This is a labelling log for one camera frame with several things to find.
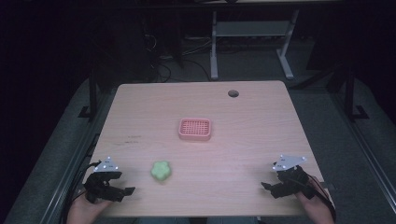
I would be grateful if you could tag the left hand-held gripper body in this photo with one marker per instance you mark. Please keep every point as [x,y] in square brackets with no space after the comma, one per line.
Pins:
[101,183]

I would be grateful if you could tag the grey metal frame rail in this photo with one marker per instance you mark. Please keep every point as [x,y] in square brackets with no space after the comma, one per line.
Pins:
[364,146]
[73,161]

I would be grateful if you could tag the black metal stand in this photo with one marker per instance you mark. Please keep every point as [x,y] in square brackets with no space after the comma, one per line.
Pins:
[351,93]
[92,93]

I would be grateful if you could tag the person's right hand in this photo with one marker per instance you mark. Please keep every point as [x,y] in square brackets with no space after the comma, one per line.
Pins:
[316,208]

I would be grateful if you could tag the white metal desk frame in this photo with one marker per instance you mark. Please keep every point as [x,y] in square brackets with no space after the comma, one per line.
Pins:
[249,29]

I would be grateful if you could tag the person's left hand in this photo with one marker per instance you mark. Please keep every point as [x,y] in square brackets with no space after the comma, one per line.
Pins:
[84,210]

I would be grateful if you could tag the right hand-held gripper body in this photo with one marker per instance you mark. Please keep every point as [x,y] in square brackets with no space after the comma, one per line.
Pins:
[292,179]

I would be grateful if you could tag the green flower-shaped soap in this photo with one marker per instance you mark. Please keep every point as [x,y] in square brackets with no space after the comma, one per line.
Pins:
[161,170]

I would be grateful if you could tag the pink plastic soap basket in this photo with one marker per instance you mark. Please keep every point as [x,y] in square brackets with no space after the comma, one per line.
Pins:
[195,128]

